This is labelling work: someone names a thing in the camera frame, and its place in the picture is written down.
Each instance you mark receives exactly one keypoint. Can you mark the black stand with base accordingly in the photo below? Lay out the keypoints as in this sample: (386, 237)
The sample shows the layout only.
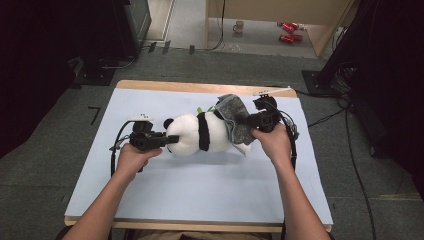
(336, 60)

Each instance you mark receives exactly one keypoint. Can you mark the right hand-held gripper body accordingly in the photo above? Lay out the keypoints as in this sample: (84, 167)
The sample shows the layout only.
(268, 120)

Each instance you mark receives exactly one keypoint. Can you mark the light wooden cabinet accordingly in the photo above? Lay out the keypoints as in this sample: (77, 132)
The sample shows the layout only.
(266, 8)

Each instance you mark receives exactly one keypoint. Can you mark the wooden table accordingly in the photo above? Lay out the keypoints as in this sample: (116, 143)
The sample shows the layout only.
(200, 87)

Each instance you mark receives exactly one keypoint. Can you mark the person's right hand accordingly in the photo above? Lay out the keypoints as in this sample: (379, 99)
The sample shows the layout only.
(276, 145)

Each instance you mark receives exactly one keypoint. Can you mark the beige mug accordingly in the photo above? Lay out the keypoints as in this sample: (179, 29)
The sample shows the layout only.
(238, 26)

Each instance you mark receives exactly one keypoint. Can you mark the panda plush toy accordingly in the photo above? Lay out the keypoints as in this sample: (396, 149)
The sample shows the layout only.
(186, 133)

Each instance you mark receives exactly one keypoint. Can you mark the dark cabinet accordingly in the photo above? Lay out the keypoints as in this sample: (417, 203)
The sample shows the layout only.
(133, 23)

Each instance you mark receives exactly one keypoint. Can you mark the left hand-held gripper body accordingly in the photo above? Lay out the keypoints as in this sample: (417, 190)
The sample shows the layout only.
(144, 140)

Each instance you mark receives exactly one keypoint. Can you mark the black stand base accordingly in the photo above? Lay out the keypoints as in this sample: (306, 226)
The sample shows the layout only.
(95, 75)

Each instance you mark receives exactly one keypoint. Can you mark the person's left hand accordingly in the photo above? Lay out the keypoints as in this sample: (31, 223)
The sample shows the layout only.
(133, 161)

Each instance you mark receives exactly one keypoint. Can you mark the grey cloth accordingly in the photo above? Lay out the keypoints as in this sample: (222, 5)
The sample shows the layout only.
(236, 116)

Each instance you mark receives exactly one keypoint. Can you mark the light blue table mat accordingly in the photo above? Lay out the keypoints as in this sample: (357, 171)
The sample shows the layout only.
(200, 186)

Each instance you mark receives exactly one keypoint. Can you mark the red can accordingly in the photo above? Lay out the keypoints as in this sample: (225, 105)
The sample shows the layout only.
(295, 25)
(287, 28)
(286, 38)

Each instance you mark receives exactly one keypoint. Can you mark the black curtain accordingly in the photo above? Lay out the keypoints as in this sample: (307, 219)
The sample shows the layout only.
(30, 66)
(396, 83)

